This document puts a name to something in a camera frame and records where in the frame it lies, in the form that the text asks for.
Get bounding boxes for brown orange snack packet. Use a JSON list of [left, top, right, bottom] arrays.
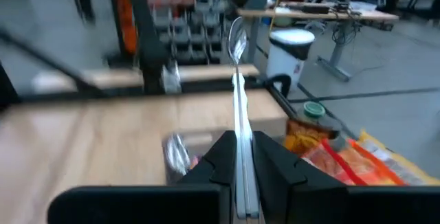
[[284, 117, 341, 156]]

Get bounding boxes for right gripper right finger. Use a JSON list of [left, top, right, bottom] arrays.
[[252, 130, 348, 224]]

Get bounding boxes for wooden desk grey legs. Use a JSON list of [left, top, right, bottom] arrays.
[[236, 0, 399, 82]]

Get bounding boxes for yellow hanging cable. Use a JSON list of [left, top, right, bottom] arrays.
[[267, 0, 285, 32]]

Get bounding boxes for yellow snack bag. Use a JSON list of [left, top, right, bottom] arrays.
[[357, 130, 440, 187]]

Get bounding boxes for green label spice jar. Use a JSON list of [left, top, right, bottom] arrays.
[[297, 100, 327, 124]]

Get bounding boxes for silver spoon orange handle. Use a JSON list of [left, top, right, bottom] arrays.
[[164, 133, 192, 180]]

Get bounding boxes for blue yellow ramen packet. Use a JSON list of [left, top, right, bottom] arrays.
[[302, 137, 408, 187]]

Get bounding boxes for white trash can black liner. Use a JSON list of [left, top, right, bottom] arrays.
[[266, 27, 316, 93]]

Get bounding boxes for silver spoon pale blue handle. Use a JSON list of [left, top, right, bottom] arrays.
[[226, 16, 261, 220]]

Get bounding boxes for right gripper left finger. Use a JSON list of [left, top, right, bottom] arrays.
[[178, 130, 239, 224]]

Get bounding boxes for parts bin rack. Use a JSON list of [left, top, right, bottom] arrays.
[[111, 0, 234, 65]]

